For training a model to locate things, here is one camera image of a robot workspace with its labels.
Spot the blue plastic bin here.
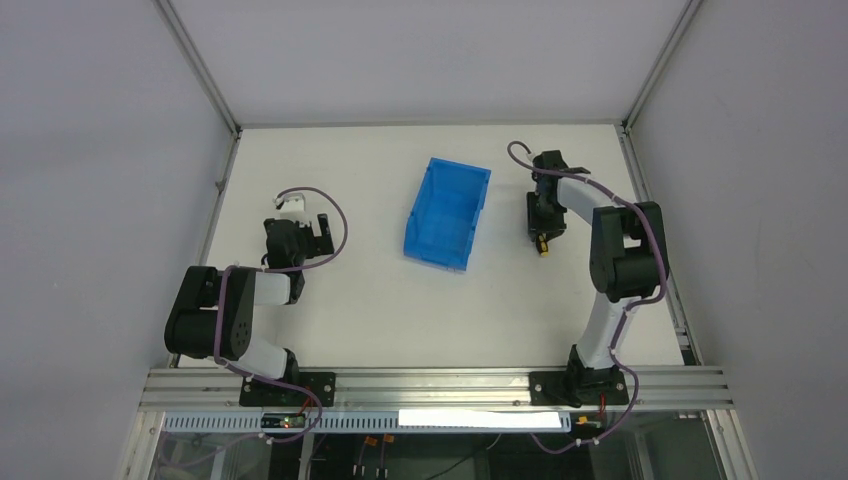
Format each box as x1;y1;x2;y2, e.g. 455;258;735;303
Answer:
403;157;491;271

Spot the small green circuit board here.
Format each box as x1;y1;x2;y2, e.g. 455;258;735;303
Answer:
260;413;307;430

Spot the aluminium front rail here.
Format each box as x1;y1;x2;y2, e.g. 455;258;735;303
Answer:
139;366;734;412

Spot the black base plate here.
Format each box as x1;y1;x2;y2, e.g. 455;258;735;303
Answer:
238;371;337;407
528;367;630;408

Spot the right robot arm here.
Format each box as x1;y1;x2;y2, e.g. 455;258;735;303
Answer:
526;151;668;407

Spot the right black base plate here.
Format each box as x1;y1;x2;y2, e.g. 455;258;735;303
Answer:
528;367;630;408

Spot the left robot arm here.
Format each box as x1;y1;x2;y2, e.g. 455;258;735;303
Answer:
164;213;335;384

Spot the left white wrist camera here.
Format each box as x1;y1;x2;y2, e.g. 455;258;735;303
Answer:
276;192;310;224

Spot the black yellow screwdriver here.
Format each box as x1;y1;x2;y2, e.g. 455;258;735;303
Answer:
535;233;549;257

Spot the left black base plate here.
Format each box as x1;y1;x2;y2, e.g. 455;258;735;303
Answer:
238;371;337;407

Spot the slotted grey cable duct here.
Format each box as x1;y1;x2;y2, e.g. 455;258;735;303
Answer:
163;409;572;434

